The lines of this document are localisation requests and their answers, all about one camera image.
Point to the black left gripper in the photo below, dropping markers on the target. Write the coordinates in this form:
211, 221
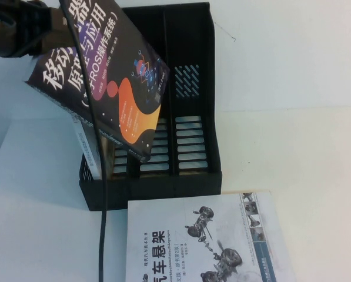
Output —
31, 26

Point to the white and orange book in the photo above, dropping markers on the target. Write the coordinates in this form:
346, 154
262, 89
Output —
88, 152

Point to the black three-slot book stand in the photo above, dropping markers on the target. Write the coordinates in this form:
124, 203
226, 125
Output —
193, 44

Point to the white car suspension book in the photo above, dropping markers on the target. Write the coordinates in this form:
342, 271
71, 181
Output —
163, 211

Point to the dark colourful robot book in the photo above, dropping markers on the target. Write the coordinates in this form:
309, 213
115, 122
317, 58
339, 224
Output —
119, 73

